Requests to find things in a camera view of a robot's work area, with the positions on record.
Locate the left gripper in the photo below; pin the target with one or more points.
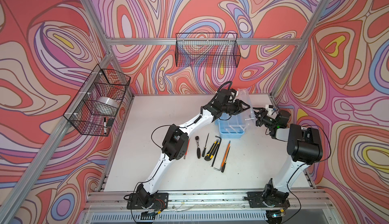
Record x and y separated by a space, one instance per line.
238 106

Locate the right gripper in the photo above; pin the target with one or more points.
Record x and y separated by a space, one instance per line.
261 111

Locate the blue plastic tool box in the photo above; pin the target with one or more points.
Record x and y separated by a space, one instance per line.
234 127

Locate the small black screwdriver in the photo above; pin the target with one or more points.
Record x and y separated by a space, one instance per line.
205 147

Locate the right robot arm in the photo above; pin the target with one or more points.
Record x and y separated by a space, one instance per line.
304 148

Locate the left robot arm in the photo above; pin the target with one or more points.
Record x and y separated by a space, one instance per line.
175 142

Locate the yellow black utility knife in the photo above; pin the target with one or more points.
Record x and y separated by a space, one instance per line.
212 152

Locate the orange black screwdriver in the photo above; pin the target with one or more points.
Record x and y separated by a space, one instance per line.
225 157

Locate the red hex key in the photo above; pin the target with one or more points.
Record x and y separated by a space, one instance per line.
186 151

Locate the silver tape roll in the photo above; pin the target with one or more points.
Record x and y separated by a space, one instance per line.
108 101

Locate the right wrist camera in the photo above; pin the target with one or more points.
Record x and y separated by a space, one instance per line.
271 108

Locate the back wire basket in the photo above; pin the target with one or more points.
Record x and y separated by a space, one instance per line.
207 50

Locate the wire basket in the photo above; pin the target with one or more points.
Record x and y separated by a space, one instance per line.
207 50
87 114

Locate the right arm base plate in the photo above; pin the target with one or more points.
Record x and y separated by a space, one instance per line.
260 200

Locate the aluminium front rail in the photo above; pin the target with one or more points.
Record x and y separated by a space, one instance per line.
304 206

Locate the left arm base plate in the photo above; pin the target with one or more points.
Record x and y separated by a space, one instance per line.
157 201

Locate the left wire basket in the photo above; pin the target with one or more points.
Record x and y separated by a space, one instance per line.
87 114

